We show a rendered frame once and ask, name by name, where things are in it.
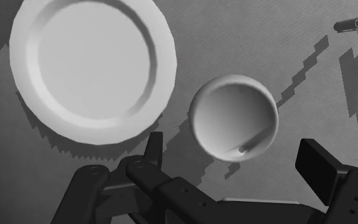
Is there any white round plate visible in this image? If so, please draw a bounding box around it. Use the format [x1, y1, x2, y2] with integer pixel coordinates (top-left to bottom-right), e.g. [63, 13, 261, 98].
[9, 0, 178, 146]

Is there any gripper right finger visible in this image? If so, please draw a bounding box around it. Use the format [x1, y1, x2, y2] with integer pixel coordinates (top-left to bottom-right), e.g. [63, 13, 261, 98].
[294, 138, 358, 224]

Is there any grey pen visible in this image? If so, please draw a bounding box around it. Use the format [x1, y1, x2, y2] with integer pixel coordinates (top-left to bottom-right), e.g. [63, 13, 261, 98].
[333, 15, 358, 33]

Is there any white cup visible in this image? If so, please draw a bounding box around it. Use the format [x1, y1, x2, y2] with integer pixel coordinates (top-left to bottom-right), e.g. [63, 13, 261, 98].
[188, 74, 280, 164]

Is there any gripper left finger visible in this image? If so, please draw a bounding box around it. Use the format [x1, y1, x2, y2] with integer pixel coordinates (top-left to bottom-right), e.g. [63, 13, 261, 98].
[50, 131, 220, 224]

